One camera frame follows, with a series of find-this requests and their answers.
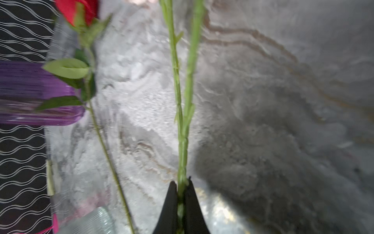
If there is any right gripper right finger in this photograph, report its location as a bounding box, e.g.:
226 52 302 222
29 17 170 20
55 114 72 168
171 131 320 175
184 177 210 234

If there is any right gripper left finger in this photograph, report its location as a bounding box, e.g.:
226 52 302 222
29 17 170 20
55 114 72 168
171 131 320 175
153 181 178 234

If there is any clear glass jar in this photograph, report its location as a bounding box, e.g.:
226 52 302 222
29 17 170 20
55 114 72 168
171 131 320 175
57 207 116 234

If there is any pink rose spray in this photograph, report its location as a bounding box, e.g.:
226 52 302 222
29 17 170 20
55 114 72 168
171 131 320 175
160 1 205 234

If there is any purple blue glass vase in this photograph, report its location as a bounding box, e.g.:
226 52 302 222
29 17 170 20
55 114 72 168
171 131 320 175
1 60 85 126

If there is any magenta silicone cup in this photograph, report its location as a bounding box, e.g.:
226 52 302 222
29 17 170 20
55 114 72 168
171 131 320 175
15 214 59 234

